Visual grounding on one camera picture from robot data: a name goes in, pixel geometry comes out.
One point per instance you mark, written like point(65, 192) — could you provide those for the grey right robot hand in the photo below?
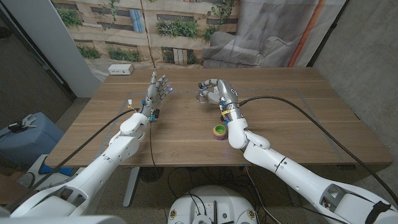
point(228, 95)

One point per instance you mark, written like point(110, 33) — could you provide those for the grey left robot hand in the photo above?
point(153, 95)

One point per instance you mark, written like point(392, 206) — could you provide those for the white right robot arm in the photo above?
point(298, 177)

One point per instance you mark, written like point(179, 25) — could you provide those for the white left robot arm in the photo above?
point(102, 168)

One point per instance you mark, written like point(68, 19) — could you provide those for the colourful stacked toy cups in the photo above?
point(219, 133)

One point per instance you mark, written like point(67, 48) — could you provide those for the black and grey hand tool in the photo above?
point(18, 126)

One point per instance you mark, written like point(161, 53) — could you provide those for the white power strip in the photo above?
point(120, 69)

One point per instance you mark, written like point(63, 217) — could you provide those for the printed fabric backdrop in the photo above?
point(186, 34)

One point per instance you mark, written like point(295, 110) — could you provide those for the black round floor object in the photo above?
point(151, 173)

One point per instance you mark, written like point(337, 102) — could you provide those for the white table leg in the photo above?
point(131, 186)

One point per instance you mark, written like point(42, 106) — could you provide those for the white robot torso base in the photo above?
point(213, 199)

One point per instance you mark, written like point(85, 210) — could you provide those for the blue plastic case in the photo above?
point(28, 143)

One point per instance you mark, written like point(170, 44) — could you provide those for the white and blue floor device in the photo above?
point(37, 174)

